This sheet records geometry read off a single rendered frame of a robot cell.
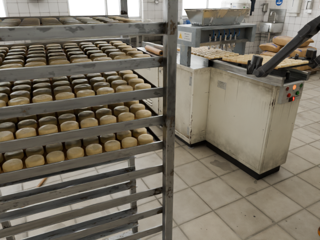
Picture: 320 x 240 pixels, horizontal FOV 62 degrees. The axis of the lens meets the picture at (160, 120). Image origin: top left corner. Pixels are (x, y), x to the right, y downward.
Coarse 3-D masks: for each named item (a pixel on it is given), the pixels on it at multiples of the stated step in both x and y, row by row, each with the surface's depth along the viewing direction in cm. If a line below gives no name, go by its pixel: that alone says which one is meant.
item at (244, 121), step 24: (216, 72) 236; (288, 72) 199; (216, 96) 243; (240, 96) 217; (264, 96) 197; (216, 120) 250; (240, 120) 223; (264, 120) 202; (288, 120) 211; (216, 144) 258; (240, 144) 229; (264, 144) 207; (288, 144) 224; (240, 168) 240; (264, 168) 218
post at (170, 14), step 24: (168, 0) 66; (168, 24) 68; (168, 48) 71; (168, 72) 74; (168, 96) 77; (168, 120) 80; (168, 144) 83; (168, 168) 87; (168, 192) 91; (168, 216) 95
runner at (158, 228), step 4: (152, 228) 99; (156, 228) 100; (160, 228) 101; (140, 232) 97; (144, 232) 98; (148, 232) 99; (152, 232) 100; (156, 232) 101; (128, 236) 96; (132, 236) 96; (136, 236) 97; (140, 236) 98; (144, 236) 99
